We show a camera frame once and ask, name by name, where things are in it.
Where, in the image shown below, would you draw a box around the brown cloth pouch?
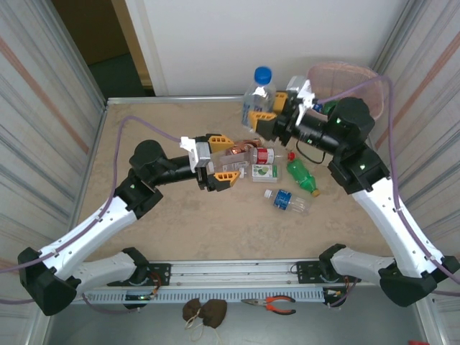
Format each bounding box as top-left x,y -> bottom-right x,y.
201,298 -> 229,330
182,298 -> 206,323

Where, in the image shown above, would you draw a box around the clear bottle red label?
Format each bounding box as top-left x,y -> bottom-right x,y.
251,146 -> 296,165

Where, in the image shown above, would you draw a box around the copper brown label bottle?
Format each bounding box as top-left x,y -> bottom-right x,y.
231,138 -> 267,157

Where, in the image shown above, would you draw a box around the black cable loop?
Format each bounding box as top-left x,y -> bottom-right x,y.
295,139 -> 327,165

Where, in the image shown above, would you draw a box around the pink beige plastic bin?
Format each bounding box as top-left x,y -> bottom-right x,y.
291,61 -> 384,161

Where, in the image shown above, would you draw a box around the aluminium table side rail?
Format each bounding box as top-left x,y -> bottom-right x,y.
73,101 -> 109,226

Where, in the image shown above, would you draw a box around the lime picture label bottle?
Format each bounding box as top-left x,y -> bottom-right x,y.
241,163 -> 283,183

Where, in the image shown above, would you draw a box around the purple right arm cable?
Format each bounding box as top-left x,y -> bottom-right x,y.
316,74 -> 460,308

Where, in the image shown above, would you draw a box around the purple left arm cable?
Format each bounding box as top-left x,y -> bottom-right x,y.
0,116 -> 183,316

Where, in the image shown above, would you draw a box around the beige string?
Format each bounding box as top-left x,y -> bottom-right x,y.
185,310 -> 222,342

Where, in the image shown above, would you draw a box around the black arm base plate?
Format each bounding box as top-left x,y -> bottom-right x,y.
295,259 -> 362,285
106,262 -> 172,288

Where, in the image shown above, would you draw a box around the small circuit board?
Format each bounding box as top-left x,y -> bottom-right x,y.
322,286 -> 349,309
123,291 -> 159,311

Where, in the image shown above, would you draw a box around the blue label bottle white cap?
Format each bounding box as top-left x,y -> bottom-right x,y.
264,188 -> 312,216

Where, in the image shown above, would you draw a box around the brown wooden door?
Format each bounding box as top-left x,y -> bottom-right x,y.
52,0 -> 154,98

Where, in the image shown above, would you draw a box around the white door frame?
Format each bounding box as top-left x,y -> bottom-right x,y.
124,0 -> 170,97

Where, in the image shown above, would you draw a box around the clear bottle blue pattern label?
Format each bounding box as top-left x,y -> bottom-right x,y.
241,66 -> 277,129

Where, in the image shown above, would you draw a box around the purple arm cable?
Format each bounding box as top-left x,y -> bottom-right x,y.
0,116 -> 183,316
316,74 -> 460,308

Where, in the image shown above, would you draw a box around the orange handled pliers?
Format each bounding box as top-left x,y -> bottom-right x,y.
240,295 -> 298,316

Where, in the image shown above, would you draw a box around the white slotted cable duct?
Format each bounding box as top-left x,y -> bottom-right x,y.
86,287 -> 326,305

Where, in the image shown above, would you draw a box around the aluminium table edge rail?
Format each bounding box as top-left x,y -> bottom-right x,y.
106,93 -> 252,106

